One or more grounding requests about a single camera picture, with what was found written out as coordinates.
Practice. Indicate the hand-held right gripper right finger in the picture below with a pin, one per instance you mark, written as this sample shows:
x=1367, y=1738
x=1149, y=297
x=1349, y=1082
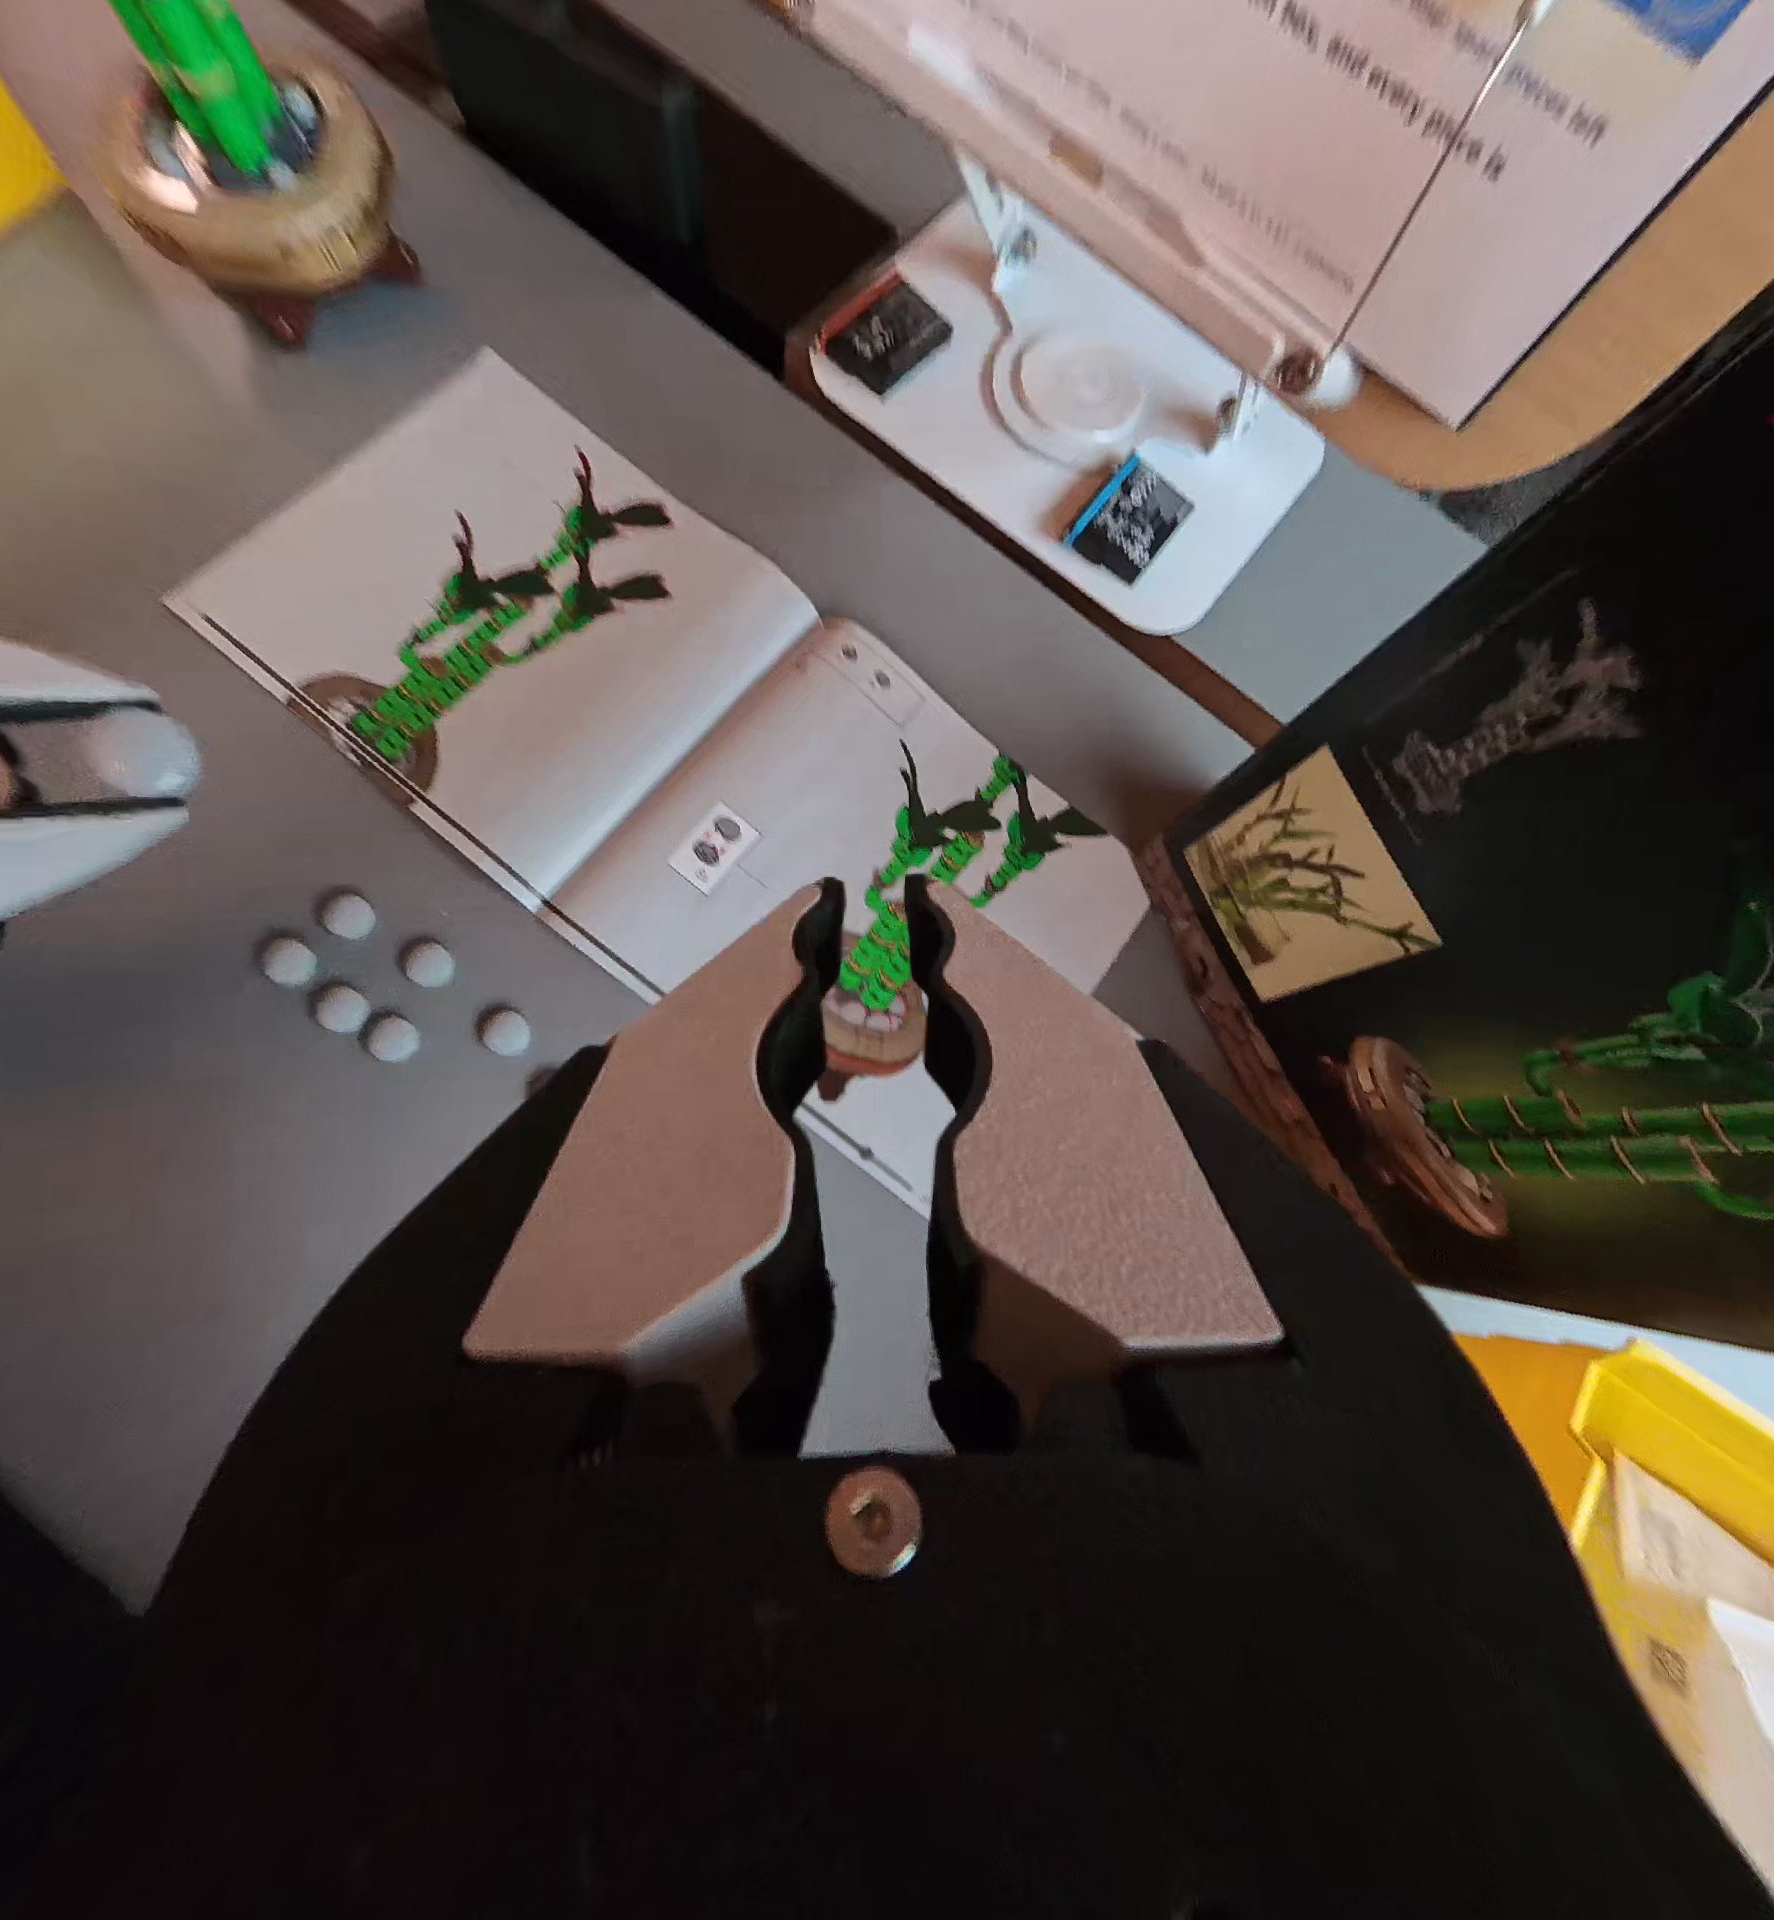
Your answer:
x=1098, y=1200

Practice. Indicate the black lego set box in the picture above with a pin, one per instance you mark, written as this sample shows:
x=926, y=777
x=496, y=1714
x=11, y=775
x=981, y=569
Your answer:
x=1575, y=899

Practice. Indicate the cluster of white lego pebbles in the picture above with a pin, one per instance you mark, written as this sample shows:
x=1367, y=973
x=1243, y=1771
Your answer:
x=347, y=913

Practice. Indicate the black battery with blue edge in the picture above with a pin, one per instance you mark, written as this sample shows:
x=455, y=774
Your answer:
x=1127, y=518

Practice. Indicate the lego instruction booklet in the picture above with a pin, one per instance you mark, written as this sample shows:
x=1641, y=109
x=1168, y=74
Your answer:
x=556, y=719

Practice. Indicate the round wooden table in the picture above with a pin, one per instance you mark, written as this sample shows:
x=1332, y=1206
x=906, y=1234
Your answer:
x=1652, y=345

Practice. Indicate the printed instruction sheet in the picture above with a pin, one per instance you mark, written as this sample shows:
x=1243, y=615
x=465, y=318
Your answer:
x=1278, y=149

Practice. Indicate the green lego bamboo plant model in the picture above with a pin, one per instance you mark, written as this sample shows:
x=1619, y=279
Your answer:
x=272, y=226

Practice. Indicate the white stand base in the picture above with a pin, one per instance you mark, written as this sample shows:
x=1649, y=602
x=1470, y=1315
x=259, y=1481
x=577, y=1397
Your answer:
x=1068, y=495

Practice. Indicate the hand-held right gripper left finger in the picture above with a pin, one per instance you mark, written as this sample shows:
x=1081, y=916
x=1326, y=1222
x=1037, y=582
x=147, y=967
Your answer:
x=646, y=1200

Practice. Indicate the black battery with red edge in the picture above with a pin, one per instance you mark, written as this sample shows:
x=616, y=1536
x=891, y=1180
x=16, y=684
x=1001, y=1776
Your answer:
x=887, y=334

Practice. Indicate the yellow parts bin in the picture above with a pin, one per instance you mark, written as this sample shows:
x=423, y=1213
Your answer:
x=1696, y=1439

